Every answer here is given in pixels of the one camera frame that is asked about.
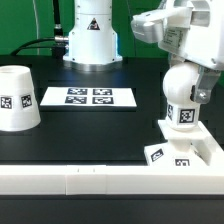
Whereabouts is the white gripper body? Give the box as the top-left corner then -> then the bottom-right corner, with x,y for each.
131,0 -> 224,70

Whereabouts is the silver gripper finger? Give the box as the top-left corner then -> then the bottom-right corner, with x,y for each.
191,66 -> 221,103
168,53 -> 185,68

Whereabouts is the white lamp bulb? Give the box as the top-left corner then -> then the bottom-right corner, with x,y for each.
163,62 -> 200,131

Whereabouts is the white lamp base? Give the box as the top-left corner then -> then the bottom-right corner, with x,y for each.
144,120 -> 206,168

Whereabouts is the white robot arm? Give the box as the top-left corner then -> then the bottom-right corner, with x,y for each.
63,0 -> 224,104

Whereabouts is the white lamp hood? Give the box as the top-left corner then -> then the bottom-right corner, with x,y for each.
0,65 -> 41,132

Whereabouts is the white marker sheet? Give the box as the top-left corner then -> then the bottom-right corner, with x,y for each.
41,87 -> 137,108

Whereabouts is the white L-shaped fence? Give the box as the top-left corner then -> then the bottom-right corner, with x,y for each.
0,123 -> 224,195

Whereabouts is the black cable with connector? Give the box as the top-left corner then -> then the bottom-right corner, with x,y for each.
9,0 -> 70,58

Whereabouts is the thin white cable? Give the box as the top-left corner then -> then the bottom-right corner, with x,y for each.
32,0 -> 40,56

